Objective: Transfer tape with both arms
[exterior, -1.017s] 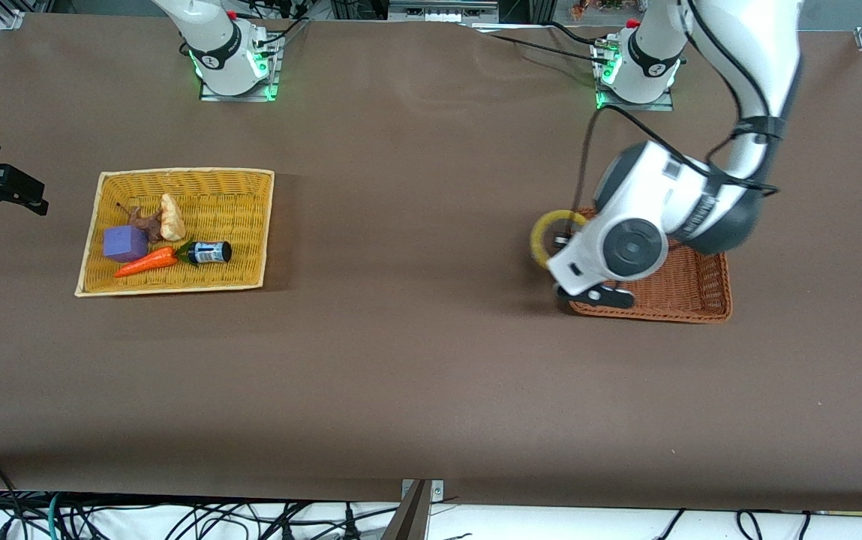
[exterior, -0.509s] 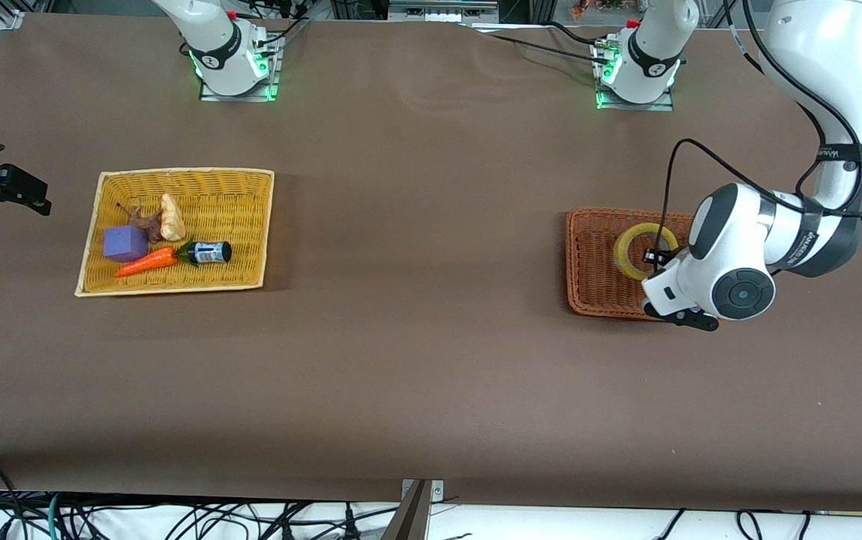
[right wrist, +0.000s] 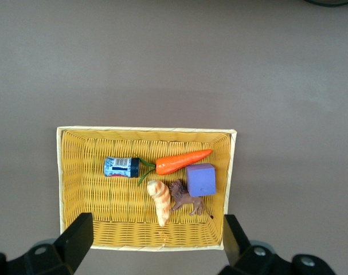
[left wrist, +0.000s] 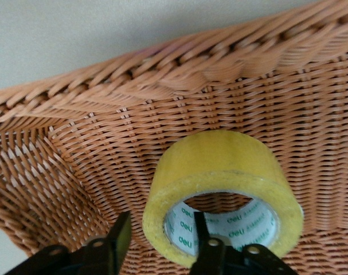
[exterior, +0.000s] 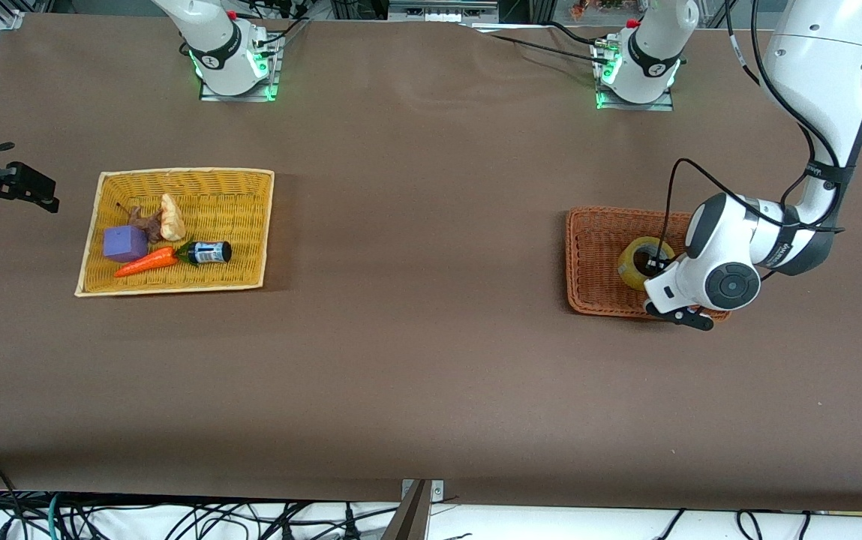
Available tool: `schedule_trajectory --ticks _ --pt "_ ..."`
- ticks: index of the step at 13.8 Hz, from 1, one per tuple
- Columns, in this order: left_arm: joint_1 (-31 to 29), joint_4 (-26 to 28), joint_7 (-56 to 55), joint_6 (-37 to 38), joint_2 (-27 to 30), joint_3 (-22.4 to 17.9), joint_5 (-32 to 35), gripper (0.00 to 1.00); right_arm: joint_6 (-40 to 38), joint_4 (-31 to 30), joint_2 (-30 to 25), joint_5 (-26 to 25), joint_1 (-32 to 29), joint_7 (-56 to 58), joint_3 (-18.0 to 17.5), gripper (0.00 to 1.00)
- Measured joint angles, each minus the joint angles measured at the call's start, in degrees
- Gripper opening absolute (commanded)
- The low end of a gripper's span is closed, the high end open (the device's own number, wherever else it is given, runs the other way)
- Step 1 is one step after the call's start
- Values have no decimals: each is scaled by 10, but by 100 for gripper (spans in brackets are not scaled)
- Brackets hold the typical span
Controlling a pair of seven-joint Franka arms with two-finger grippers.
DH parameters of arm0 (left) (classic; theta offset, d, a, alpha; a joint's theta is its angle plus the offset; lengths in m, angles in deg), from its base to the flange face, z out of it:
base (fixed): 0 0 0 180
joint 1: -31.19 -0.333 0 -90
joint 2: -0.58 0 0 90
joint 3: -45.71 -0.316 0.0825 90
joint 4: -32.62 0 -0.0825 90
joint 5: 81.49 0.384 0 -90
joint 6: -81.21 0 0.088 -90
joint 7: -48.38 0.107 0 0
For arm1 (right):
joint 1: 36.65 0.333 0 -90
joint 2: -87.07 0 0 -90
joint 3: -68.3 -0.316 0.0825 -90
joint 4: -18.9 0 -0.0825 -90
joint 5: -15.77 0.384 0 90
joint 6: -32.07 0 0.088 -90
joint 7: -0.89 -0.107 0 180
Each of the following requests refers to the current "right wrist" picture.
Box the orange striped beige toy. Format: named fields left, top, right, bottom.
left=146, top=179, right=172, bottom=227

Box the brown table cover sheet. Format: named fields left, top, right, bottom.
left=0, top=0, right=348, bottom=275

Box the orange toy carrot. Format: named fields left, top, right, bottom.
left=133, top=148, right=213, bottom=187

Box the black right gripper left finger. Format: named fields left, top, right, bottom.
left=0, top=211, right=94, bottom=275

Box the yellow wicker basket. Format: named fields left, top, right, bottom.
left=56, top=125, right=238, bottom=252

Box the brown toy lion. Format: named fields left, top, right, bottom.
left=168, top=179, right=214, bottom=221

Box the purple foam cube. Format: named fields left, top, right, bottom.
left=185, top=163, right=217, bottom=198

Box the small blue bottle black cap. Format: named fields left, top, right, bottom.
left=103, top=156, right=140, bottom=179

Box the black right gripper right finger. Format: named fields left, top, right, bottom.
left=218, top=214, right=339, bottom=275

